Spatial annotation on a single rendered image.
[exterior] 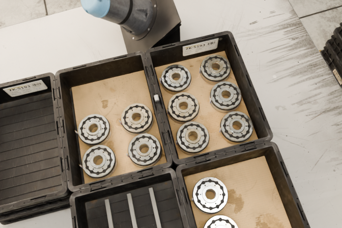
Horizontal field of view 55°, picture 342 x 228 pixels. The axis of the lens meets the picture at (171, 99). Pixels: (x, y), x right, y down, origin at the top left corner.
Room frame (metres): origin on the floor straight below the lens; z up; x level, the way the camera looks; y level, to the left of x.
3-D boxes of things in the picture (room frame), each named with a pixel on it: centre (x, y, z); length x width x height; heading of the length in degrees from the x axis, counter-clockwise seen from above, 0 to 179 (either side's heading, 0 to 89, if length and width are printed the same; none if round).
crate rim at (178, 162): (0.43, -0.11, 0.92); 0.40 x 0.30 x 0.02; 9
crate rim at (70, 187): (0.39, 0.19, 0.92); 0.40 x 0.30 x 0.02; 9
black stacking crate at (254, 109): (0.43, -0.11, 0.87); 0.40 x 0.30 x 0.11; 9
